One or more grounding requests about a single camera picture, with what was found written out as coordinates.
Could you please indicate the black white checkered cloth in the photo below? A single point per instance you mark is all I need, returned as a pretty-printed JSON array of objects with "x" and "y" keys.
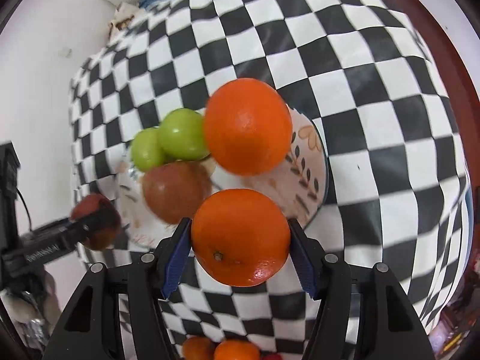
[{"x": 399, "y": 186}]

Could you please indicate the red cherry tomato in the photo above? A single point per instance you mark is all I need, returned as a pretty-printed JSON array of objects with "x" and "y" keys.
[{"x": 272, "y": 356}]

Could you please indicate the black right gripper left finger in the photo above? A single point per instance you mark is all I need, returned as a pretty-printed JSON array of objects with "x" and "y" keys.
[{"x": 89, "y": 327}]

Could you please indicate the small green apple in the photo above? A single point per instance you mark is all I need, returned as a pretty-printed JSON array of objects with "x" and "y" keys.
[{"x": 146, "y": 150}]

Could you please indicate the dark red apple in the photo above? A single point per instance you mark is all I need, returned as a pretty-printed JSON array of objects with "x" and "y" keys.
[{"x": 94, "y": 201}]

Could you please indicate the red apple on plate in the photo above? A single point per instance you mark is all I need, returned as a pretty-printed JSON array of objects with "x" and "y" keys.
[{"x": 176, "y": 190}]

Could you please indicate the large green apple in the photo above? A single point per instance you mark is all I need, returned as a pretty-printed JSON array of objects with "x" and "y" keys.
[{"x": 181, "y": 135}]

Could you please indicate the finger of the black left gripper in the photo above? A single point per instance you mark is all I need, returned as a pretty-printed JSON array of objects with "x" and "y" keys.
[{"x": 98, "y": 226}]

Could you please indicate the orange on plate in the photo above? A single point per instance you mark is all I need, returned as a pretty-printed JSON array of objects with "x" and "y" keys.
[{"x": 247, "y": 127}]

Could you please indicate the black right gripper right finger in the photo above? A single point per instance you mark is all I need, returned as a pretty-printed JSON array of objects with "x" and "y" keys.
[{"x": 389, "y": 327}]

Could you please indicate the orange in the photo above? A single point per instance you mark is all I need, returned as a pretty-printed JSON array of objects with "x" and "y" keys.
[
  {"x": 198, "y": 348},
  {"x": 236, "y": 350},
  {"x": 247, "y": 127},
  {"x": 240, "y": 237}
]

